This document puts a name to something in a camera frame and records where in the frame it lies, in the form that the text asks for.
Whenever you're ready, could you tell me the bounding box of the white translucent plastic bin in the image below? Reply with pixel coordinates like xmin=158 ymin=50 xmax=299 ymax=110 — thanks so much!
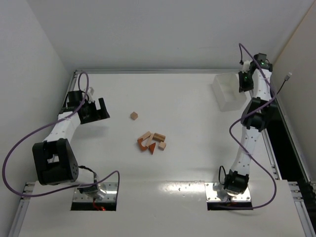
xmin=212 ymin=73 xmax=247 ymax=112

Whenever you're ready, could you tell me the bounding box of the orange arch wood block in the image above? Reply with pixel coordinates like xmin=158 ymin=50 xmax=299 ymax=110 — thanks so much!
xmin=137 ymin=138 xmax=148 ymax=152

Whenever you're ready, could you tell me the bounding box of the striped dark wood block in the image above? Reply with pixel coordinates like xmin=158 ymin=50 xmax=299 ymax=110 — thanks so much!
xmin=153 ymin=133 xmax=166 ymax=142

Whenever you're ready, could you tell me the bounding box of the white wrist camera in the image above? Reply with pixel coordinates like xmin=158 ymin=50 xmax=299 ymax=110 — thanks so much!
xmin=87 ymin=87 xmax=95 ymax=103
xmin=241 ymin=60 xmax=251 ymax=73

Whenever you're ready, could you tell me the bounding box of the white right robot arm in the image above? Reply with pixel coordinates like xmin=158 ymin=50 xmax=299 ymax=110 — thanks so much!
xmin=224 ymin=53 xmax=277 ymax=195

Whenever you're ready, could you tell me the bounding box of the small pale wood cube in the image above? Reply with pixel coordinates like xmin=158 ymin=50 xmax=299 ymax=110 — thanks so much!
xmin=158 ymin=142 xmax=166 ymax=151

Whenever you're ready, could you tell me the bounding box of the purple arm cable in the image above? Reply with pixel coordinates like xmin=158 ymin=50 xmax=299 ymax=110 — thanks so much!
xmin=229 ymin=43 xmax=278 ymax=210
xmin=1 ymin=72 xmax=120 ymax=198

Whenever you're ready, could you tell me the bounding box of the engraved long wood block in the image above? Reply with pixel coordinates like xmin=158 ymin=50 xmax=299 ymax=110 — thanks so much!
xmin=138 ymin=131 xmax=151 ymax=141

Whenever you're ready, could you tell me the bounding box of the metal mounting plate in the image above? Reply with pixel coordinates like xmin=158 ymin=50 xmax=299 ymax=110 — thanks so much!
xmin=204 ymin=182 xmax=251 ymax=204
xmin=73 ymin=182 xmax=119 ymax=202

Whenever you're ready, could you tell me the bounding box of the hanging black cable connector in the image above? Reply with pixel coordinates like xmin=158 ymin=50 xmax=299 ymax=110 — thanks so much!
xmin=275 ymin=72 xmax=292 ymax=96

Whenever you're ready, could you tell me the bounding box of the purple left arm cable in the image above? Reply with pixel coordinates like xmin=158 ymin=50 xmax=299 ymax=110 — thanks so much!
xmin=1 ymin=72 xmax=120 ymax=198

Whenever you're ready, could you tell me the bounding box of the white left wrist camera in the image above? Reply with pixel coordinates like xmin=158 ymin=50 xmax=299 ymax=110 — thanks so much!
xmin=87 ymin=87 xmax=95 ymax=103

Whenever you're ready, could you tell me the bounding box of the black cable loop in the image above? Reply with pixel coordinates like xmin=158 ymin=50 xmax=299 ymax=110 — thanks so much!
xmin=218 ymin=165 xmax=229 ymax=191

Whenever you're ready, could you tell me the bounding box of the small brown wood cube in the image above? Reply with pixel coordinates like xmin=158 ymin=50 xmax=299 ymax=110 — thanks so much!
xmin=130 ymin=112 xmax=138 ymax=120

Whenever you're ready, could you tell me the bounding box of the pale long wood block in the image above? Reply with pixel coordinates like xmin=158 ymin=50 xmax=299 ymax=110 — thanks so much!
xmin=146 ymin=133 xmax=154 ymax=148

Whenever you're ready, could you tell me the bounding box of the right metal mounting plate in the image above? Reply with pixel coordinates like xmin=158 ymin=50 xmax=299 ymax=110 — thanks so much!
xmin=204 ymin=182 xmax=251 ymax=204

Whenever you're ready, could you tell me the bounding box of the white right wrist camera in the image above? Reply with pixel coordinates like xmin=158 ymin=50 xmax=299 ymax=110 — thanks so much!
xmin=241 ymin=60 xmax=251 ymax=73

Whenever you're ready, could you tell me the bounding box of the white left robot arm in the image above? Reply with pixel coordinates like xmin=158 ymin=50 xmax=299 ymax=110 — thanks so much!
xmin=32 ymin=90 xmax=110 ymax=185

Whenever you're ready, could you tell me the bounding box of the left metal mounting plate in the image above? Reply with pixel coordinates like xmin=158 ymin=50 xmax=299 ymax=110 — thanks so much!
xmin=73 ymin=182 xmax=119 ymax=202

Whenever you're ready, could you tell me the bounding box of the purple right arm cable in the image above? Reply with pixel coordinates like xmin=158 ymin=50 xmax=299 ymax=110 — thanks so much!
xmin=229 ymin=43 xmax=278 ymax=210

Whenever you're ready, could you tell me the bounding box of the orange triangle wood block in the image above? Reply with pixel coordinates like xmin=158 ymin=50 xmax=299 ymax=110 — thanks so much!
xmin=148 ymin=143 xmax=156 ymax=155

